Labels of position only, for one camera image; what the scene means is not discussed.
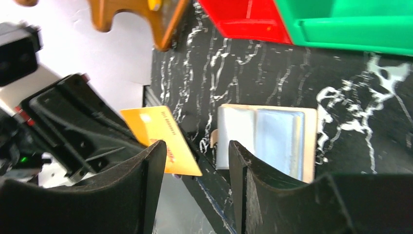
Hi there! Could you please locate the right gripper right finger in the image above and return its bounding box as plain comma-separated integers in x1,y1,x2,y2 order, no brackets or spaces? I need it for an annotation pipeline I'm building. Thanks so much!
228,140,413,234

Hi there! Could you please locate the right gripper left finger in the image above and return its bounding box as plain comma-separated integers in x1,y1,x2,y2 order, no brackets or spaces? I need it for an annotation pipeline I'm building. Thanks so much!
0,140,167,234

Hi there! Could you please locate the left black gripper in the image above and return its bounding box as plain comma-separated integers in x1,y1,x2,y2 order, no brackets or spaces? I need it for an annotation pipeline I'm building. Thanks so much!
0,22,144,182

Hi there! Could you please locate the gold credit card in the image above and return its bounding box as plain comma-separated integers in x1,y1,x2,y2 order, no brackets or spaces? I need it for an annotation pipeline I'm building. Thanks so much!
120,106,203,176

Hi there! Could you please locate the beige leather card holder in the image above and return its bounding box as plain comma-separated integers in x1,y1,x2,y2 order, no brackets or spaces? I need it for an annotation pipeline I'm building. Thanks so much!
211,104,318,183

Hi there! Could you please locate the orange wooden shelf rack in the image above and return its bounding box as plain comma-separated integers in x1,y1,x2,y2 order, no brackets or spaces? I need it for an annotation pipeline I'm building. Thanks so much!
0,0,189,56

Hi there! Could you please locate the small yellow object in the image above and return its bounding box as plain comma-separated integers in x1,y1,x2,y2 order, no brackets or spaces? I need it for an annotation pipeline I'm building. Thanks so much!
147,0,163,11

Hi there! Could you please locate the green plastic bin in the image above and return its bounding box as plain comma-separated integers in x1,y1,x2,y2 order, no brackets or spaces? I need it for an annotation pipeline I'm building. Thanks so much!
275,0,413,56

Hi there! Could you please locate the left red plastic bin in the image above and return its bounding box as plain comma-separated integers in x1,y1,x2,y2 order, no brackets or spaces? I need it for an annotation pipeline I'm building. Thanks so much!
198,0,292,44

